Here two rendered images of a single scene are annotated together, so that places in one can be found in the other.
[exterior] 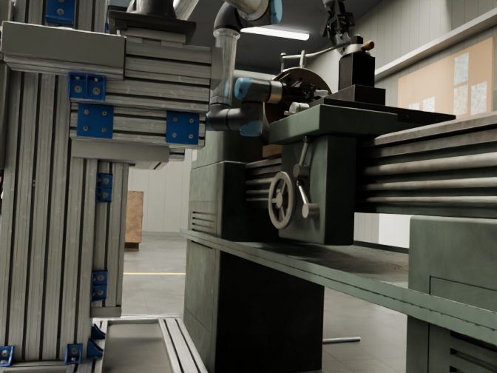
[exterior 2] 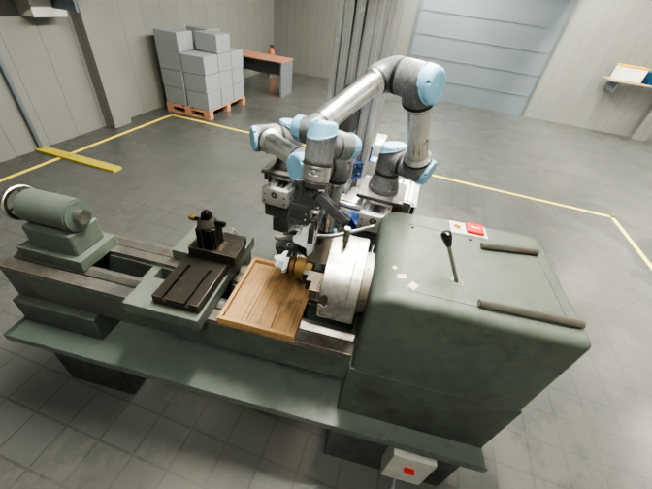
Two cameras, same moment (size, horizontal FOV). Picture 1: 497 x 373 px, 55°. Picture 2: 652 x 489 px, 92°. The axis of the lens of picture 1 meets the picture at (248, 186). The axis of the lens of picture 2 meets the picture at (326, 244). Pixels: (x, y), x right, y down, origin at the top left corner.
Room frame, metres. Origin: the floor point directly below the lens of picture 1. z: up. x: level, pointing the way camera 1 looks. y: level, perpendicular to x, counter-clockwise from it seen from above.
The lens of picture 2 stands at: (2.20, -0.95, 1.89)
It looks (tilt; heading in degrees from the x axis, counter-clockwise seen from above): 39 degrees down; 117
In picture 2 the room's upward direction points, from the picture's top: 8 degrees clockwise
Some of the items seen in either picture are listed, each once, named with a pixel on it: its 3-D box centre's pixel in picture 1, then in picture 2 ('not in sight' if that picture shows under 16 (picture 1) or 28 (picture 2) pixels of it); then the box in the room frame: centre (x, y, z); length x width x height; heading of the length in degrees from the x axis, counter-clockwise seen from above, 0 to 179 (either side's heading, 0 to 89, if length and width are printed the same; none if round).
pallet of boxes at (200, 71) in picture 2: not in sight; (205, 71); (-2.68, 3.15, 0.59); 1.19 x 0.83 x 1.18; 105
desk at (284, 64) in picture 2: not in sight; (261, 73); (-2.93, 4.87, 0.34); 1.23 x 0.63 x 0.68; 15
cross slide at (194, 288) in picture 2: (373, 120); (205, 266); (1.35, -0.35, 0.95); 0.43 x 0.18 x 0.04; 110
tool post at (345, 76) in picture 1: (356, 75); (210, 235); (1.34, -0.29, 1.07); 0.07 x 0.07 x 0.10; 20
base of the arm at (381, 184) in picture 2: not in sight; (385, 179); (1.78, 0.41, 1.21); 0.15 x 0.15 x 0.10
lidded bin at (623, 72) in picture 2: not in sight; (629, 73); (3.75, 8.69, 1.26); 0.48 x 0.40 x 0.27; 15
